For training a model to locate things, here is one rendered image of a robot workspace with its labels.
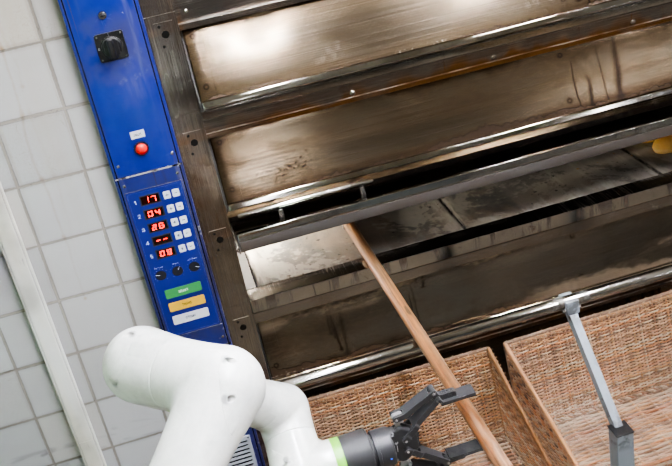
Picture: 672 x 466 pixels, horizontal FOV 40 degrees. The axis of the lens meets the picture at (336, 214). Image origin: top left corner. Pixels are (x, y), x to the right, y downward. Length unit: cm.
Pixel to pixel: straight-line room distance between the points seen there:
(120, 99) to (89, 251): 39
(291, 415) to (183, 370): 45
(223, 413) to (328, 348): 116
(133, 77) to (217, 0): 25
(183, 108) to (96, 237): 37
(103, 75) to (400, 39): 68
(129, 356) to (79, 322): 92
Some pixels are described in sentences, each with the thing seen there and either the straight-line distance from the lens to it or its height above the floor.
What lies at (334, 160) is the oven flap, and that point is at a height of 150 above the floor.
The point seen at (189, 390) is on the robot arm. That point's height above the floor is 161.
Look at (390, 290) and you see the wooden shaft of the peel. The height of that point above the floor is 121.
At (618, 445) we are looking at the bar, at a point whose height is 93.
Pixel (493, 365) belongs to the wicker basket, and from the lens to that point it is 259.
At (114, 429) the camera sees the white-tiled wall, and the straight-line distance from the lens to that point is 253.
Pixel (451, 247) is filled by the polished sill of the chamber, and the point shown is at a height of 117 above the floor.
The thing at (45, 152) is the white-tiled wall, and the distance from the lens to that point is 216.
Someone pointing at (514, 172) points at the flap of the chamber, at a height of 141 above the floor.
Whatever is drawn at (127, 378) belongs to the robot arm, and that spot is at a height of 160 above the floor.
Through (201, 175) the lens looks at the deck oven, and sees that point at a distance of 220.
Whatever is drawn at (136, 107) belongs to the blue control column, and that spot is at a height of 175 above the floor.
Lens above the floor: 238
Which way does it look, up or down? 26 degrees down
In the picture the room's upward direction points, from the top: 11 degrees counter-clockwise
